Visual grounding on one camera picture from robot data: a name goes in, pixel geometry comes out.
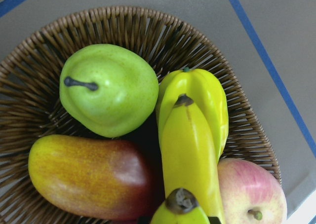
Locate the green pear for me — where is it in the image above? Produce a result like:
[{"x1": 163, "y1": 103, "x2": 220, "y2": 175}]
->
[{"x1": 59, "y1": 44, "x2": 158, "y2": 137}]

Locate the yellow starfruit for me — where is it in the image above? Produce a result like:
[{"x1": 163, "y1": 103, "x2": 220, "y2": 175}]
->
[{"x1": 156, "y1": 67, "x2": 229, "y2": 158}]

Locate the red yellow mango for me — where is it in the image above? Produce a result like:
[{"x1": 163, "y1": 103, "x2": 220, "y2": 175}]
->
[{"x1": 28, "y1": 135, "x2": 157, "y2": 221}]

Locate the wicker fruit basket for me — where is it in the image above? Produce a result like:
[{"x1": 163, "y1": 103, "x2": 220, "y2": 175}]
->
[{"x1": 0, "y1": 6, "x2": 281, "y2": 224}]

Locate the pink apple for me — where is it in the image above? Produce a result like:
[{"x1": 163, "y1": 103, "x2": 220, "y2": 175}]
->
[{"x1": 218, "y1": 158, "x2": 287, "y2": 224}]

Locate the yellow banana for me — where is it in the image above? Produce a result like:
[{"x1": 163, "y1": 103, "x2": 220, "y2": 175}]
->
[
  {"x1": 150, "y1": 188, "x2": 210, "y2": 224},
  {"x1": 158, "y1": 94, "x2": 226, "y2": 224}
]

